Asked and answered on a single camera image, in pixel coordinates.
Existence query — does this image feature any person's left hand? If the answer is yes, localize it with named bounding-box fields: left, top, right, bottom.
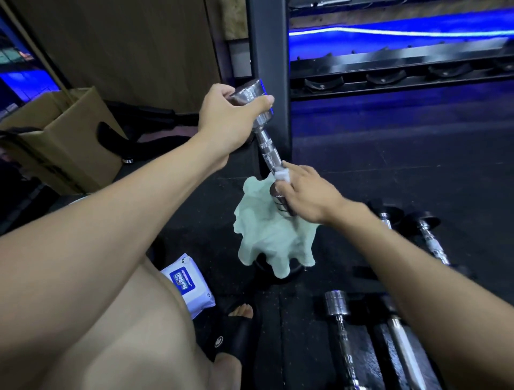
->
left=196, top=83, right=276, bottom=169

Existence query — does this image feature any large chrome dumbbell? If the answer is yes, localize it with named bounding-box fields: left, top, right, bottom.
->
left=324, top=290, right=364, bottom=390

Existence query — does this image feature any person's right forearm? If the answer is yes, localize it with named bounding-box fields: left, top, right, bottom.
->
left=329, top=200, right=514, bottom=390

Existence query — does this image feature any white blue wet wipes pack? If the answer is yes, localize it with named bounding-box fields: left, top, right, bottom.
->
left=160, top=253, right=216, bottom=320

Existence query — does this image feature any black padded bench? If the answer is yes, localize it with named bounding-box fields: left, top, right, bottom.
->
left=97, top=100, right=201, bottom=163

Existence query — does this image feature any person's right hand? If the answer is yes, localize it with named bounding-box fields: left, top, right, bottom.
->
left=275, top=160, right=368, bottom=226

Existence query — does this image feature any steel barbell bar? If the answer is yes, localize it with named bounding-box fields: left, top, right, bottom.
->
left=289, top=0, right=352, bottom=8

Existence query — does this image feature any dark metal rack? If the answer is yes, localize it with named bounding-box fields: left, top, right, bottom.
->
left=289, top=36, right=514, bottom=101

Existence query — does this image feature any thin wooden stick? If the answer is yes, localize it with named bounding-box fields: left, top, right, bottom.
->
left=0, top=7, right=77, bottom=105

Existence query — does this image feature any small chrome dumbbell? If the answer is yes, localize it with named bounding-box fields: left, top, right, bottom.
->
left=229, top=79, right=298, bottom=218

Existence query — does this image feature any black headed chrome handle dumbbell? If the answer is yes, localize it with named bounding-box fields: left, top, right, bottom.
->
left=367, top=200, right=404, bottom=230
left=403, top=211, right=452, bottom=267
left=369, top=295, right=428, bottom=390

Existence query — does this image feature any glowing white light strip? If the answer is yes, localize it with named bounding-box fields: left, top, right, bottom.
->
left=289, top=27, right=514, bottom=38

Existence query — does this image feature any black strap handle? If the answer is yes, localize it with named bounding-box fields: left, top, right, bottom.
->
left=0, top=127, right=41, bottom=139

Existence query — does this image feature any light green cloth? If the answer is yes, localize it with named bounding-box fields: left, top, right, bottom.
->
left=233, top=175, right=321, bottom=279

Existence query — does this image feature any black left sandal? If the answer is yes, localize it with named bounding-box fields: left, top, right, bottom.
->
left=202, top=303, right=258, bottom=366

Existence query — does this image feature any person's left forearm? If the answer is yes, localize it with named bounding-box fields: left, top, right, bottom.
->
left=0, top=132, right=230, bottom=390

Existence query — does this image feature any person's left leg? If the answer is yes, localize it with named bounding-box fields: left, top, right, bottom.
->
left=40, top=257, right=214, bottom=390

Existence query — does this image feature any brown cardboard box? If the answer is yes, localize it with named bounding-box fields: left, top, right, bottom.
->
left=0, top=86, right=129, bottom=196

